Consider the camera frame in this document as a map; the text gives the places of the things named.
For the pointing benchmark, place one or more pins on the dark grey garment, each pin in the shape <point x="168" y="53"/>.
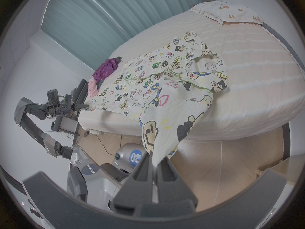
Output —
<point x="118" y="60"/>

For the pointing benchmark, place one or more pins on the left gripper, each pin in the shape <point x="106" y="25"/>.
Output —
<point x="74" y="107"/>

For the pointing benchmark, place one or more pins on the white printed pillow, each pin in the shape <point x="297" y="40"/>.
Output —
<point x="226" y="12"/>

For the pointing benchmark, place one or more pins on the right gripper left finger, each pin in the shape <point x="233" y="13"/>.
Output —
<point x="140" y="187"/>

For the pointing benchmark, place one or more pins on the purple garment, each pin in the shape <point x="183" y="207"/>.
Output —
<point x="104" y="69"/>

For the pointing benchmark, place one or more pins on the blue-green curtain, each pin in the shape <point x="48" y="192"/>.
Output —
<point x="107" y="20"/>

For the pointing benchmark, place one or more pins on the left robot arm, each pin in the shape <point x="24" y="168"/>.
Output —
<point x="33" y="108"/>

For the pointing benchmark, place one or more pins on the white printed pyjama top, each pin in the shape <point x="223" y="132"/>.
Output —
<point x="166" y="92"/>

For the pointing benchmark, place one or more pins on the black chest of drawers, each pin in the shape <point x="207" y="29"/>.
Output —
<point x="81" y="89"/>

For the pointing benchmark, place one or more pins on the bed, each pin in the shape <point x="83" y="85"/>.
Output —
<point x="250" y="80"/>

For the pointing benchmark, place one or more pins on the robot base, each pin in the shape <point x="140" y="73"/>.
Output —
<point x="95" y="187"/>

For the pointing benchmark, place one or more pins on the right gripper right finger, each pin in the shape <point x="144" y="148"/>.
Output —
<point x="170" y="187"/>

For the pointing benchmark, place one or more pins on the pink garment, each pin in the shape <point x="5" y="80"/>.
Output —
<point x="93" y="88"/>

